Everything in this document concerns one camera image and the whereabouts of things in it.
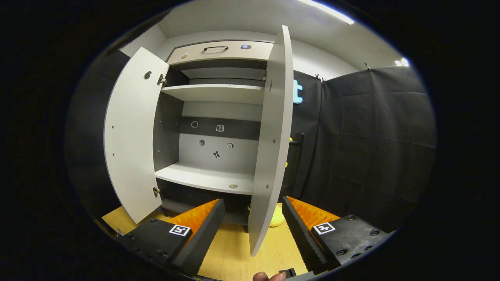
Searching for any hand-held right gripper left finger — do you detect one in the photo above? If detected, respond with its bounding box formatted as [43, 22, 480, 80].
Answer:
[116, 199, 225, 276]

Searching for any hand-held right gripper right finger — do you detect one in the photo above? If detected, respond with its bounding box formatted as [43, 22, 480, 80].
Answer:
[281, 196, 391, 275]

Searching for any white cabinet door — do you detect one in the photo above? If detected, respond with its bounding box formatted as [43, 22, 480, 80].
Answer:
[104, 47, 170, 224]
[248, 25, 294, 257]

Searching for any white and grey cabinet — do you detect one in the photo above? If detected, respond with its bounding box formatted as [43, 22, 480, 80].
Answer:
[152, 39, 275, 227]

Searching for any beige cabinet drawer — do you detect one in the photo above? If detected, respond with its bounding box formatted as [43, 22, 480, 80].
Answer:
[167, 40, 275, 66]

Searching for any yellow rounded object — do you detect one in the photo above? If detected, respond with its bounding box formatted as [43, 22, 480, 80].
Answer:
[270, 203, 287, 228]

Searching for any black backdrop cloth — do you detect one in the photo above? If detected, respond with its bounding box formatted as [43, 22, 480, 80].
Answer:
[279, 66, 437, 235]

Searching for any long ceiling light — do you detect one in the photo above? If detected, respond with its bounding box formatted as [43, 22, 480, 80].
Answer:
[297, 0, 355, 25]

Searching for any black right door handle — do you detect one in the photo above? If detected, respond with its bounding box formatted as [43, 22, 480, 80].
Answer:
[288, 133, 305, 190]

